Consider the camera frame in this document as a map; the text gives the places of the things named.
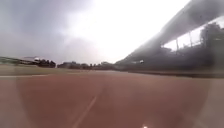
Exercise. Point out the row of trees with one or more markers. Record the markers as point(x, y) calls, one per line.
point(80, 65)

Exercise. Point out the grandstand with roof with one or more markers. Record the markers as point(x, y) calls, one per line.
point(173, 50)

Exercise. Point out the white painted lane line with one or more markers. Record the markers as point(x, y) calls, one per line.
point(85, 112)

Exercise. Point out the grass field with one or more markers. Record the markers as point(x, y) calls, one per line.
point(20, 70)

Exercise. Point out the red running track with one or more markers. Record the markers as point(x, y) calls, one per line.
point(133, 100)

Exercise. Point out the low building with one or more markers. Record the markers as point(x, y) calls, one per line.
point(25, 60)

